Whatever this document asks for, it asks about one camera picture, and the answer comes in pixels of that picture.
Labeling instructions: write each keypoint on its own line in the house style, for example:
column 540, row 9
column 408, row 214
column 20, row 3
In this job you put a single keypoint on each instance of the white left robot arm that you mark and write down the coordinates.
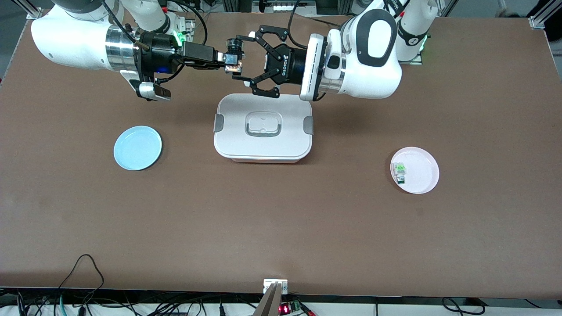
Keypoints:
column 373, row 61

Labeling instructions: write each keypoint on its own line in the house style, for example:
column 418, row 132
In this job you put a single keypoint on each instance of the circuit board with red display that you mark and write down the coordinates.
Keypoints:
column 290, row 307

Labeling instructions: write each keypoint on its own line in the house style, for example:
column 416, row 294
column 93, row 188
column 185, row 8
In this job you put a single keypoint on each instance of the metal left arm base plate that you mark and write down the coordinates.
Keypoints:
column 410, row 62

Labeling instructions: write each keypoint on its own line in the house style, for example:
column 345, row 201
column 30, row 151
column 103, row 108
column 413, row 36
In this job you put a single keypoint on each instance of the light blue round plate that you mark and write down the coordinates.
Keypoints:
column 137, row 148

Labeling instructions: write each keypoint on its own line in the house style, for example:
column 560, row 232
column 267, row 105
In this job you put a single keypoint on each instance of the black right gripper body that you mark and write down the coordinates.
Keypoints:
column 159, row 53

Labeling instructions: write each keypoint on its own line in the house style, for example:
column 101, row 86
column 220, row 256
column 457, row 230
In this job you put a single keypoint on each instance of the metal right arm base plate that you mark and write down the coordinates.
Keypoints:
column 191, row 30

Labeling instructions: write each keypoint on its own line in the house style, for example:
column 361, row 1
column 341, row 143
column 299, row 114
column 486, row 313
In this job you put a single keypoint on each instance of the metal rack frame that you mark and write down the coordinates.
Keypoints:
column 285, row 5

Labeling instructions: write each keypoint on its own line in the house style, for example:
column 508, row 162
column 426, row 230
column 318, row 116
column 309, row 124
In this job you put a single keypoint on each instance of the white round plate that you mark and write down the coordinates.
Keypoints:
column 421, row 173

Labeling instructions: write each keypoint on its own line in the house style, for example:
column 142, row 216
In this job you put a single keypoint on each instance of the aluminium frame profile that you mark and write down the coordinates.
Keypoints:
column 538, row 21
column 30, row 6

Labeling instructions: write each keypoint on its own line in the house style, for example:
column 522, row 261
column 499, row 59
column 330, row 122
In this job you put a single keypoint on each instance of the white box with grey latches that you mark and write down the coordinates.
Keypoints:
column 263, row 145

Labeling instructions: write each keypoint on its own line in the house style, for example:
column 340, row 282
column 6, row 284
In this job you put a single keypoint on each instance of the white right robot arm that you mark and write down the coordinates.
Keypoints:
column 70, row 39

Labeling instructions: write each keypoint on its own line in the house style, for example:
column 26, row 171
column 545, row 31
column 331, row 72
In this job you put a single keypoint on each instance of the green and white switch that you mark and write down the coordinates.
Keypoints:
column 400, row 172

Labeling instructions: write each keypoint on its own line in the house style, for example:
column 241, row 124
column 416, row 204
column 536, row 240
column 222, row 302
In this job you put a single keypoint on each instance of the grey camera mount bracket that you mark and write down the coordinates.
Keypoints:
column 272, row 298

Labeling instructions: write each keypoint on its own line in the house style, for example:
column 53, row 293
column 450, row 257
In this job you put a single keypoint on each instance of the orange and black switch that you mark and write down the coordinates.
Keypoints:
column 235, row 46

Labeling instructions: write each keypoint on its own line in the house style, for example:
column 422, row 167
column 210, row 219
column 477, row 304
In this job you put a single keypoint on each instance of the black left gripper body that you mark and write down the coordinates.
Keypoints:
column 293, row 66

